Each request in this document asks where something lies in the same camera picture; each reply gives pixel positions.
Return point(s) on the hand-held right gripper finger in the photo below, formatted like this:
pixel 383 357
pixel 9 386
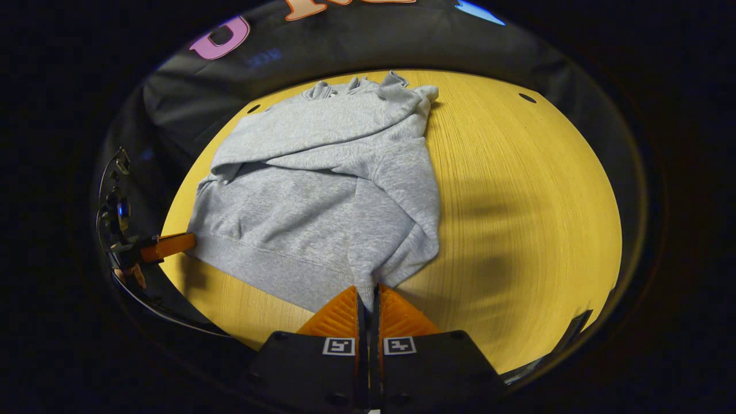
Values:
pixel 375 322
pixel 362 322

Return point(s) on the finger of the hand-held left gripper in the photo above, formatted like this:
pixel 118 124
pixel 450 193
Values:
pixel 169 246

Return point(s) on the black backdrop cloth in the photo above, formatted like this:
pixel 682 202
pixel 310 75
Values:
pixel 345 46

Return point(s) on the grey sweatshirt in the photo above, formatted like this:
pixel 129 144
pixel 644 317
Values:
pixel 316 201

